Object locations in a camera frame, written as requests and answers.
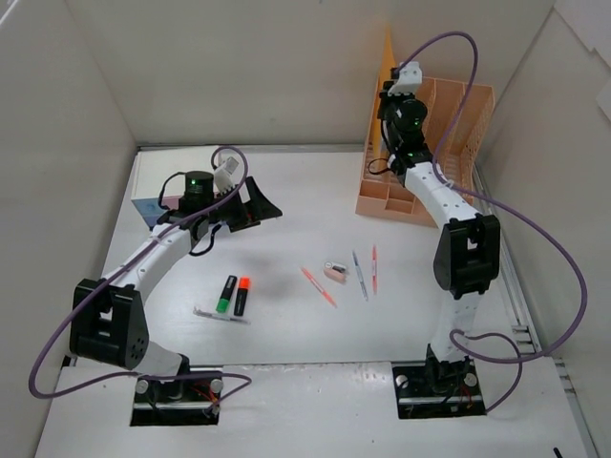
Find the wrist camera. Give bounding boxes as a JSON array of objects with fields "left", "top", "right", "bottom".
[
  {"left": 388, "top": 61, "right": 423, "bottom": 96},
  {"left": 214, "top": 156, "right": 239, "bottom": 194}
]

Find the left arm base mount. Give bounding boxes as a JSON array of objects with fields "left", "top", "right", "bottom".
[{"left": 130, "top": 367, "right": 223, "bottom": 427}]

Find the pink pen left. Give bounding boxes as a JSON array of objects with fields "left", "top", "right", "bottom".
[{"left": 300, "top": 267, "right": 337, "bottom": 307}]

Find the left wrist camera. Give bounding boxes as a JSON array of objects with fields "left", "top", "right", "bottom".
[{"left": 214, "top": 156, "right": 239, "bottom": 194}]

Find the blue clear pen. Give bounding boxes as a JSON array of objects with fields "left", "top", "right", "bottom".
[{"left": 351, "top": 250, "right": 369, "bottom": 302}]

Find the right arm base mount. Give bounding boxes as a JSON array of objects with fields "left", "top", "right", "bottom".
[{"left": 391, "top": 355, "right": 486, "bottom": 420}]

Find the orange cap black highlighter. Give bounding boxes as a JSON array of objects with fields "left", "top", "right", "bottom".
[{"left": 234, "top": 277, "right": 251, "bottom": 317}]

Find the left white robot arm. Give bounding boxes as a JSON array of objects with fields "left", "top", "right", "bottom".
[{"left": 69, "top": 171, "right": 283, "bottom": 401}]

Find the red clear pen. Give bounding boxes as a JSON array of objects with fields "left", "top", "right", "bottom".
[{"left": 371, "top": 244, "right": 378, "bottom": 295}]

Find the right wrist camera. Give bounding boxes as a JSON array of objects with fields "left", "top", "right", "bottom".
[{"left": 388, "top": 61, "right": 423, "bottom": 96}]

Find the clear dark pen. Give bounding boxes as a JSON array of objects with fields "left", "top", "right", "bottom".
[{"left": 193, "top": 307, "right": 250, "bottom": 325}]

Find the green cap black highlighter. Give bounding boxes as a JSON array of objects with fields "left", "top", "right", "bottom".
[{"left": 216, "top": 275, "right": 238, "bottom": 314}]

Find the white drawer box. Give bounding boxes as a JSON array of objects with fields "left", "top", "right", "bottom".
[{"left": 131, "top": 146, "right": 216, "bottom": 228}]

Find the orange folder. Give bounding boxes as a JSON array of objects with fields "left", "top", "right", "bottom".
[{"left": 372, "top": 26, "right": 395, "bottom": 171}]

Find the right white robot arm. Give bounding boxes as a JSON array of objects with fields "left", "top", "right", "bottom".
[{"left": 377, "top": 80, "right": 500, "bottom": 393}]

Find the peach file organizer rack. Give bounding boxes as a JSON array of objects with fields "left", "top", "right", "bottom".
[{"left": 354, "top": 71, "right": 495, "bottom": 227}]

